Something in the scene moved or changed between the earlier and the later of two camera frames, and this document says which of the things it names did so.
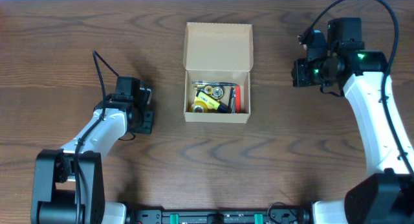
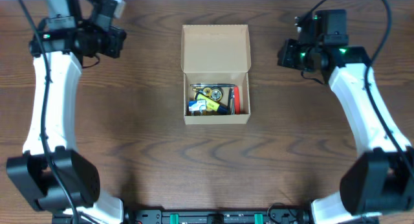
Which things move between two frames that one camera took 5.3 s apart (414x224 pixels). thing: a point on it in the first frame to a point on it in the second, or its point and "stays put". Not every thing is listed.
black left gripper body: (146, 121) to (114, 41)
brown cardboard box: (219, 52) stays put
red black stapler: (235, 100) stays put
